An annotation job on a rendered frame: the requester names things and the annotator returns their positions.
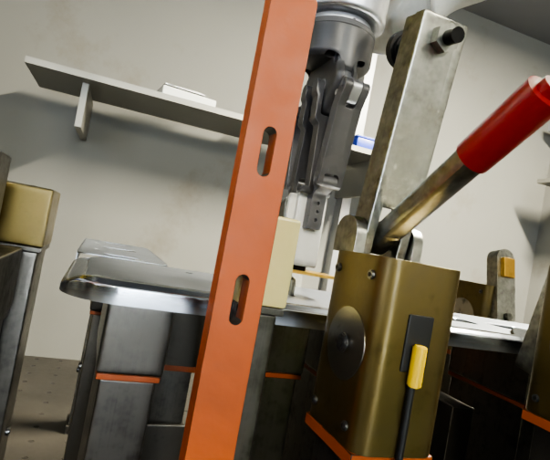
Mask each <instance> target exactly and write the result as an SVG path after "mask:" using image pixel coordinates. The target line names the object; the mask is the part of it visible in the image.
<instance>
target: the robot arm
mask: <svg viewBox="0 0 550 460"><path fill-rule="evenodd" d="M482 1H485V0H317V13H316V18H315V23H314V28H313V33H312V38H311V43H310V49H309V53H308V58H307V63H306V73H307V75H308V80H307V83H306V85H305V86H304V88H303V91H302V95H301V102H302V104H301V106H300V107H298V113H297V117H296V126H295V132H294V137H293V141H292V147H291V152H290V157H289V162H288V166H287V172H286V177H285V186H284V189H286V190H288V194H289V197H288V202H287V207H286V211H285V217H287V218H291V219H296V220H298V221H300V222H301V225H300V231H299V236H298V241H297V246H296V255H295V261H294V265H297V266H301V267H312V268H315V267H316V264H317V254H318V249H319V244H320V238H321V233H322V228H323V223H324V217H325V212H326V207H327V198H329V197H330V195H331V194H332V191H333V190H335V191H339V190H340V188H341V186H342V183H343V179H344V176H345V172H346V169H347V165H348V159H349V155H350V152H351V148H352V144H353V141H354V138H355V134H356V130H357V126H358V121H359V117H360V113H361V111H362V108H363V106H364V104H365V101H366V99H367V97H368V94H369V91H370V85H369V84H367V83H364V82H361V81H358V80H357V79H358V78H362V77H364V76H365V75H367V74H368V72H369V70H370V65H371V60H372V55H373V54H377V55H386V46H387V43H388V41H389V38H390V37H391V36H392V35H393V34H395V33H396V32H399V31H400V30H403V29H404V26H405V22H406V18H407V17H408V16H412V15H414V14H416V13H417V12H419V11H420V10H423V9H429V10H431V11H432V12H435V13H437V14H440V15H442V16H448V15H449V14H451V13H452V12H454V11H456V10H458V9H461V8H464V7H466V6H469V5H474V4H477V3H480V2H482Z"/></svg>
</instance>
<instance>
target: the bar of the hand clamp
mask: <svg viewBox="0 0 550 460"><path fill-rule="evenodd" d="M467 30H468V27H467V26H466V25H464V24H461V23H459V22H457V21H454V20H452V19H450V18H448V17H446V16H442V15H440V14H437V13H435V12H432V11H431V10H429V9H423V10H420V11H419V12H417V13H416V14H414V15H412V16H408V17H407V18H406V22H405V26H404V29H403V30H400V31H399V32H396V33H395V34H393V35H392V36H391V37H390V38H389V41H388V43H387V46H386V56H387V60H388V62H389V64H390V65H391V66H392V67H393V71H392V75H391V79H390V82H389V88H388V92H387V96H386V99H385V102H384V106H383V110H382V113H381V117H380V121H379V126H378V130H377V134H376V138H375V141H374V145H373V148H372V152H371V155H370V159H369V163H368V169H367V172H366V176H365V180H364V183H363V187H362V191H361V194H360V197H359V201H358V208H357V211H356V216H360V217H363V218H364V219H365V221H366V223H367V227H368V232H367V239H366V244H365V249H364V253H365V254H370V252H371V248H372V245H373V241H374V238H375V234H376V231H377V227H378V223H379V218H380V214H381V210H382V207H383V208H387V209H390V210H391V211H392V210H393V209H394V208H395V207H396V206H397V205H398V204H399V203H400V202H401V201H402V200H403V199H405V198H406V197H407V196H408V195H409V194H410V193H411V192H412V191H413V190H414V189H415V188H416V187H417V186H418V185H420V184H421V183H422V182H423V181H424V180H425V179H426V178H427V175H428V172H429V169H430V166H431V159H432V156H433V153H434V149H435V146H436V142H437V139H438V136H439V132H440V129H441V123H442V120H443V116H444V112H445V110H446V106H447V103H448V99H449V96H450V93H451V86H452V83H453V80H454V76H455V73H456V69H457V67H458V63H459V59H460V56H461V52H462V47H463V43H464V40H465V37H466V33H467ZM411 232H412V231H410V232H409V233H408V234H407V235H405V236H404V237H403V238H402V239H401V240H400V241H399V242H398V243H397V244H396V245H395V246H393V248H392V249H391V250H389V251H388V252H387V253H385V254H383V255H380V256H387V257H393V258H397V259H403V260H404V258H405V255H406V252H407V248H408V245H409V241H410V236H411Z"/></svg>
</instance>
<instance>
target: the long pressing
mask: <svg viewBox="0 0 550 460"><path fill-rule="evenodd" d="M212 282H213V274H210V273H203V272H198V271H191V270H186V269H179V268H174V267H163V266H157V265H151V264H145V263H139V262H133V261H127V260H121V259H115V258H108V257H100V256H92V257H80V258H77V259H76V260H74V261H73V262H72V264H71V266H70V267H69V269H68V271H67V273H66V274H65V275H64V277H63V278H62V280H61V282H60V286H59V290H61V291H62V292H64V293H66V294H68V295H70V296H73V297H76V298H83V299H86V300H91V301H96V302H100V303H106V304H112V305H119V306H126V307H134V308H148V309H156V310H163V311H170V312H178V313H185V314H193V315H201V316H206V311H207V306H208V301H209V296H210V292H211V286H212ZM330 297H331V292H327V291H321V290H315V289H310V288H303V287H296V289H295V294H294V295H293V296H287V301H286V306H285V308H283V310H284V315H283V317H278V316H275V317H276V319H275V325H282V326H290V327H298V328H305V329H319V330H325V326H326V322H327V313H328V307H329V302H330ZM528 326H529V324H523V323H517V322H512V321H505V320H499V319H488V318H482V317H476V316H470V315H464V314H458V313H453V317H452V323H451V333H450V338H449V343H448V346H453V347H461V348H468V349H476V350H490V351H498V352H505V353H512V354H518V353H519V350H520V349H521V346H522V343H523V340H524V336H525V333H526V332H527V329H528Z"/></svg>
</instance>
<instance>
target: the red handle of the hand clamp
mask: <svg viewBox="0 0 550 460"><path fill-rule="evenodd" d="M548 121H550V76H548V75H547V76H545V77H544V78H539V77H537V76H530V77H529V78H528V79H527V80H526V81H525V82H524V83H523V84H522V85H521V86H520V87H519V88H517V89H516V90H515V91H514V92H513V93H512V94H511V95H510V96H509V97H508V98H507V99H506V100H505V101H504V102H503V103H501V104H500V105H499V106H498V107H497V108H496V109H495V110H494V111H493V112H492V113H491V114H490V115H489V116H488V117H487V118H486V119H485V120H483V121H482V122H481V123H480V124H479V125H478V126H477V127H476V128H475V129H474V130H473V131H472V132H471V133H470V134H469V135H468V136H466V137H465V138H464V139H463V140H462V141H461V142H460V143H459V144H458V145H457V149H456V151H455V152H454V153H453V154H452V155H451V156H450V157H449V158H447V159H446V160H445V161H444V162H443V163H442V164H441V165H440V166H439V167H438V168H437V169H436V170H435V171H434V172H432V173H431V174H430V175H429V176H428V177H427V178H426V179H425V180H424V181H423V182H422V183H421V184H420V185H418V186H417V187H416V188H415V189H414V190H413V191H412V192H411V193H410V194H409V195H408V196H407V197H406V198H405V199H403V200H402V201H401V202H400V203H399V204H398V205H397V206H396V207H395V208H394V209H393V210H392V211H391V212H390V213H388V214H387V215H386V216H385V217H384V218H383V219H382V220H381V221H379V223H378V227H377V231H376V234H375V238H374V241H373V245H372V248H371V252H370V253H371V254H376V255H383V254H385V253H387V252H388V251H389V250H391V249H392V248H393V246H395V245H396V244H397V243H398V242H399V241H400V240H401V239H402V238H403V237H404V236H405V235H407V234H408V233H409V232H410V231H412V230H413V229H414V228H415V227H416V226H418V225H419V224H420V223H421V222H423V221H424V220H425V219H426V218H427V217H429V216H430V215H431V214H432V213H434V212H435V211H436V210H437V209H438V208H440V207H441V206H442V205H443V204H445V203H446V202H447V201H448V200H449V199H451V198H452V197H453V196H454V195H455V194H457V193H458V192H459V191H460V190H461V189H462V188H463V187H464V186H465V185H467V184H468V183H469V182H470V181H472V180H473V179H474V178H475V177H476V176H478V175H479V174H480V173H487V172H488V171H489V170H490V169H492V168H493V167H494V165H496V164H497V163H498V162H499V161H501V160H502V159H503V158H504V157H505V156H507V155H508V154H509V153H510V152H512V151H513V150H514V149H515V148H517V147H518V146H519V145H520V144H521V143H523V142H524V141H525V140H527V139H528V138H529V137H530V136H531V135H533V134H534V133H535V132H536V131H538V130H539V129H540V128H541V127H543V126H544V125H545V124H546V123H547V122H548Z"/></svg>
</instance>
